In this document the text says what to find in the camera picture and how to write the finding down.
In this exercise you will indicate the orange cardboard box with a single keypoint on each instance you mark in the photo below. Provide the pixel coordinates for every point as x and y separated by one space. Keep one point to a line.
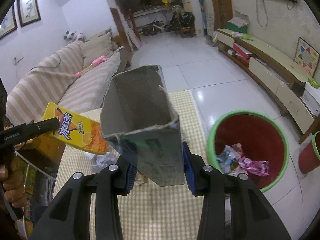
44 152

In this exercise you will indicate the yellow green checkered tablecloth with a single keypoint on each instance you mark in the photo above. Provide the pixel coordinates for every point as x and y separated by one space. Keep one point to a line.
154 212

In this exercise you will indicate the wooden tv cabinet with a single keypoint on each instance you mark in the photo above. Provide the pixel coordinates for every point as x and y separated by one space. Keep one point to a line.
278 74

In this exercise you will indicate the pink plastic snack wrapper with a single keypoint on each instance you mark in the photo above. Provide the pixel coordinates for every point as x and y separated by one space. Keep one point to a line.
258 168

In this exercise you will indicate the person left hand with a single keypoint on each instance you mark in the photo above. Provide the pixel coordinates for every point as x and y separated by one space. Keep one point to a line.
12 180

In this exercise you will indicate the pink toy wand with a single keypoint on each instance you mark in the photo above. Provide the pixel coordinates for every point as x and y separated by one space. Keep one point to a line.
94 63

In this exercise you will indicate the pink white snack box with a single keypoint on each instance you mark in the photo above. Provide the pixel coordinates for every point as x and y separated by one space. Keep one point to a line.
138 120

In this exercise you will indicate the framed bird picture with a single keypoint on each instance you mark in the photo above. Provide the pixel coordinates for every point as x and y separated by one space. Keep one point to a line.
28 12

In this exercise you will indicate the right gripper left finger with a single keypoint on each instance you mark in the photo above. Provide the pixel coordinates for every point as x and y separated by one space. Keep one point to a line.
68 215

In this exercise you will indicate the crumpled white paper ball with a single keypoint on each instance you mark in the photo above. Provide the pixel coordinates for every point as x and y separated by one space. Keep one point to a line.
102 161

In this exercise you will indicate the red green trash bin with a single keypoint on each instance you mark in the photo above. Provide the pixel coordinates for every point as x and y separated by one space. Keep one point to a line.
261 139

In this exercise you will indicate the plush panda toy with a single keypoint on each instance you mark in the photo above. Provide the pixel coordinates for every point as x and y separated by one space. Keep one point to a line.
71 37

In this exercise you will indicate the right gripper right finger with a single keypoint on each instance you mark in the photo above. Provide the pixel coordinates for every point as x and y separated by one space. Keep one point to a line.
233 207

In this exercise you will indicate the yellow ice tea carton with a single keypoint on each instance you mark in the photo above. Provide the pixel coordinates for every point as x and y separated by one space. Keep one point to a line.
76 130

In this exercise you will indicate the crumpled blue silver wrapper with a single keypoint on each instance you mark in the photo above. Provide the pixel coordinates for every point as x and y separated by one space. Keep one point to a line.
228 159

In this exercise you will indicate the small red green bin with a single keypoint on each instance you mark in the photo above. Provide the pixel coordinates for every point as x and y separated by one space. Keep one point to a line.
309 158

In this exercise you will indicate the chinese checkers board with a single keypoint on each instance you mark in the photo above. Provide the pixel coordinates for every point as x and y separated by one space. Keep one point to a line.
306 57

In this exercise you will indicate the green box with paper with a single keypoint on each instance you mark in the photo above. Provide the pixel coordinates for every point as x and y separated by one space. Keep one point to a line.
238 24

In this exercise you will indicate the beige striped sofa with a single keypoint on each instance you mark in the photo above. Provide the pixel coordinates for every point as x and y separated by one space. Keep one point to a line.
53 80

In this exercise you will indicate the beige sofa cushion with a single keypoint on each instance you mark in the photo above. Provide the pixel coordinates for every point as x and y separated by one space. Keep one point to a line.
96 47

